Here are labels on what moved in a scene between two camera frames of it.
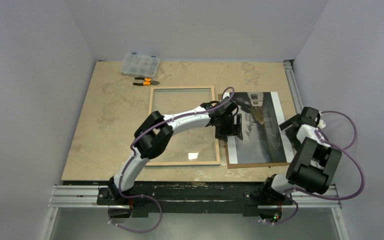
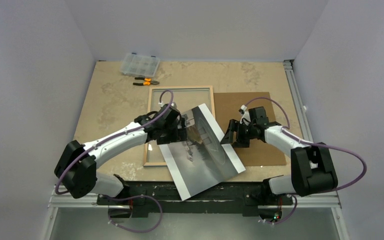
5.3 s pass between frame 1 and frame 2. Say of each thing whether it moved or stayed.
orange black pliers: stayed
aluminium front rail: stayed
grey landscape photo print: moved
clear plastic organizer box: stayed
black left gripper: moved
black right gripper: moved
